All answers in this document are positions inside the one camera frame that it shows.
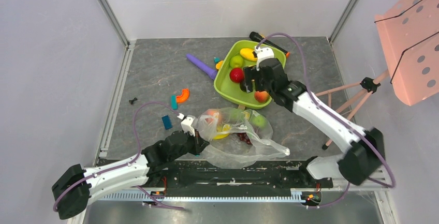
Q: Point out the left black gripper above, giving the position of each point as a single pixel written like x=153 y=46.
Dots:
x=199 y=144

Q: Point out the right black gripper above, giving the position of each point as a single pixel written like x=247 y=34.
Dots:
x=253 y=78

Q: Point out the green plastic tray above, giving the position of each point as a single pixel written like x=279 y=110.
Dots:
x=233 y=91

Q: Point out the orange peach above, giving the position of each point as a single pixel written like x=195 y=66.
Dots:
x=261 y=96
x=213 y=115

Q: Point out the yellow fruit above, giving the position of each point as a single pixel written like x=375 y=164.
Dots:
x=222 y=131

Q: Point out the clear plastic bag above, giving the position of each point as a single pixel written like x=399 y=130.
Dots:
x=230 y=152

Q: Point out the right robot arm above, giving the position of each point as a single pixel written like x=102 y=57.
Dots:
x=362 y=151

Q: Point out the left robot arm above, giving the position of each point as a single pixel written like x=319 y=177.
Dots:
x=79 y=187

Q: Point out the red fake pomegranate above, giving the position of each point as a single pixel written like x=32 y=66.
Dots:
x=236 y=75

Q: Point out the green fake apple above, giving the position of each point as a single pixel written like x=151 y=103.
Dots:
x=236 y=61

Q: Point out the yellow fake mango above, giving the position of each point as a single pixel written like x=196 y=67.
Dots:
x=248 y=54

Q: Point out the green fruit in bag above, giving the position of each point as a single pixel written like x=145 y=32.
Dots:
x=258 y=121

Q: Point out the blue rectangular block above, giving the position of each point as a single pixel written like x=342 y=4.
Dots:
x=167 y=122

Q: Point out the orange yellow toy piece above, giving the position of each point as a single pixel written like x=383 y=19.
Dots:
x=218 y=65

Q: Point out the black flashlight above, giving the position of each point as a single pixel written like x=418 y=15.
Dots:
x=257 y=37

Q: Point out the teal long block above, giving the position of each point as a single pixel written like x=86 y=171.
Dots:
x=174 y=103

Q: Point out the orange curved toy piece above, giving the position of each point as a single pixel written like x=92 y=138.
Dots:
x=184 y=96

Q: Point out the small black screw piece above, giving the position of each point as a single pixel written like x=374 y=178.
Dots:
x=132 y=101

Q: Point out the pink perforated music stand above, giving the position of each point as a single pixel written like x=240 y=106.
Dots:
x=398 y=40

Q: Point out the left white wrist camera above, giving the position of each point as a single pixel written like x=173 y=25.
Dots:
x=187 y=124

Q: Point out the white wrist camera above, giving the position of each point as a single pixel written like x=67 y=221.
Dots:
x=187 y=124
x=262 y=53

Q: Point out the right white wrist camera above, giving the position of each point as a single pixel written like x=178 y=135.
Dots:
x=262 y=53

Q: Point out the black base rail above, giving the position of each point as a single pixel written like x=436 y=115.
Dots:
x=198 y=178

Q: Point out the purple plastic handle tool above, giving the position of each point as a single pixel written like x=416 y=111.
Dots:
x=212 y=73

